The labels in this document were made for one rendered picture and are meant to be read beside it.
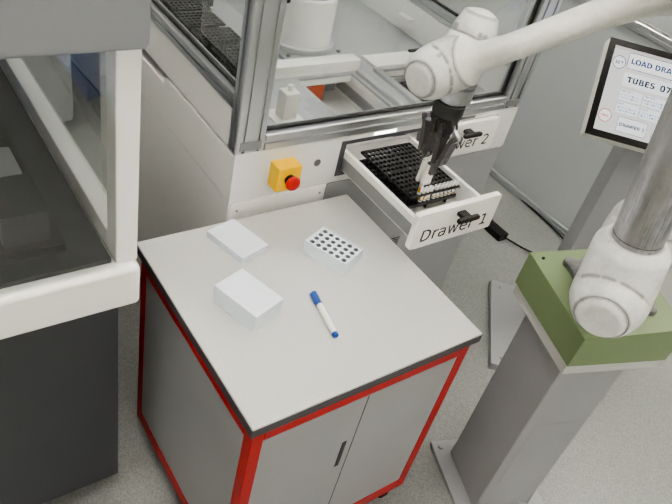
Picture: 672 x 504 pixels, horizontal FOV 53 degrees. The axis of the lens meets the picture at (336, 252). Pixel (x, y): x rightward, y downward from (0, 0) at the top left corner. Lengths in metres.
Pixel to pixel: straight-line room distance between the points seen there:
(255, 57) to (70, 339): 0.73
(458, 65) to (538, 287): 0.64
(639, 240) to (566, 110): 2.12
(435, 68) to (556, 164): 2.23
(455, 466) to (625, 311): 1.08
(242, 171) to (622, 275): 0.90
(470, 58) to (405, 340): 0.62
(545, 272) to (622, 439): 1.14
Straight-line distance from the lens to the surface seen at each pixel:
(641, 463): 2.73
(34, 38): 1.08
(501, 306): 2.92
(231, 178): 1.71
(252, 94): 1.60
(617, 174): 2.48
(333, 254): 1.66
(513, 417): 2.00
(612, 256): 1.42
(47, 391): 1.68
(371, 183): 1.80
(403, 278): 1.71
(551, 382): 1.83
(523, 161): 3.68
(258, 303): 1.47
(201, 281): 1.58
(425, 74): 1.37
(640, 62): 2.37
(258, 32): 1.54
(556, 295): 1.70
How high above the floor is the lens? 1.84
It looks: 39 degrees down
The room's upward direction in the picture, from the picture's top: 15 degrees clockwise
